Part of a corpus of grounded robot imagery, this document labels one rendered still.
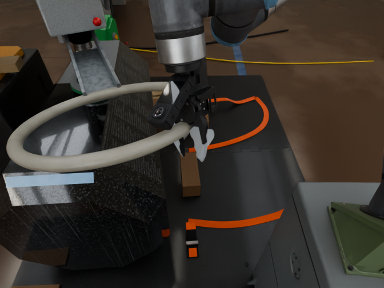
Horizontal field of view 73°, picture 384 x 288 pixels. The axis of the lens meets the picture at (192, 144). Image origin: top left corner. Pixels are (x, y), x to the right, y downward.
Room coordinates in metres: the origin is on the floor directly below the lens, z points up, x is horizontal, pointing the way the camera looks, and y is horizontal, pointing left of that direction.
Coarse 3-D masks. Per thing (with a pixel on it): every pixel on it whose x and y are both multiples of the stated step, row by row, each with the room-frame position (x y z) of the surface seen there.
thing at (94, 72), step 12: (96, 36) 1.06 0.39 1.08; (96, 48) 1.05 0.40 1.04; (72, 60) 0.87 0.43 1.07; (84, 60) 0.95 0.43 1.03; (96, 60) 0.95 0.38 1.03; (108, 60) 0.88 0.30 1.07; (84, 72) 0.87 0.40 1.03; (96, 72) 0.87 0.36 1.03; (108, 72) 0.87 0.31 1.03; (84, 84) 0.79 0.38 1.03; (96, 84) 0.79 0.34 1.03; (108, 84) 0.79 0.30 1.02; (120, 84) 0.73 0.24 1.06
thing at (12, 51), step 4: (0, 48) 1.59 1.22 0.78; (4, 48) 1.59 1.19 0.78; (8, 48) 1.59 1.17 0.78; (12, 48) 1.59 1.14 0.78; (16, 48) 1.59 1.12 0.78; (20, 48) 1.59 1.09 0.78; (0, 52) 1.53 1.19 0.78; (4, 52) 1.53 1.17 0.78; (8, 52) 1.53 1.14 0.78; (12, 52) 1.53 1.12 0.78; (16, 52) 1.53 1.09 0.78; (20, 52) 1.56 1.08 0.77; (0, 56) 1.48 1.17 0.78; (4, 56) 1.48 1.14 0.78; (0, 76) 1.29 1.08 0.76; (0, 80) 1.27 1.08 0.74
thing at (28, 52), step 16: (32, 64) 1.53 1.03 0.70; (16, 80) 1.32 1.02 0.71; (32, 80) 1.46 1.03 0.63; (48, 80) 1.63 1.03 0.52; (0, 96) 1.14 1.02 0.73; (16, 96) 1.25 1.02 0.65; (32, 96) 1.39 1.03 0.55; (0, 112) 1.08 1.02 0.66; (16, 112) 1.18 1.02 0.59; (32, 112) 1.31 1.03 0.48; (0, 128) 1.08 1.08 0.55; (16, 128) 1.11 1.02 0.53; (0, 144) 1.08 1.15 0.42; (0, 160) 1.08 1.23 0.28
